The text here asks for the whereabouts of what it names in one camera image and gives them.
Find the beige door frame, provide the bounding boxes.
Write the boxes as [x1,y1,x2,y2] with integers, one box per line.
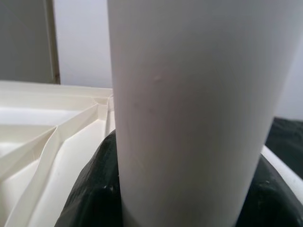
[46,0,61,85]

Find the black table cloth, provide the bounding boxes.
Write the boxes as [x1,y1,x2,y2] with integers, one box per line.
[265,117,303,180]

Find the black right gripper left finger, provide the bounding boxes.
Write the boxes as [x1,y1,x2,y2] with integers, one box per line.
[54,129,124,227]

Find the white plastic ribbed table top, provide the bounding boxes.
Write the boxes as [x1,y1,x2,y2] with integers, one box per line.
[0,80,119,227]

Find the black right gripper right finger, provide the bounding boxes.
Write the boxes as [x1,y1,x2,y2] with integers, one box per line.
[245,153,303,227]

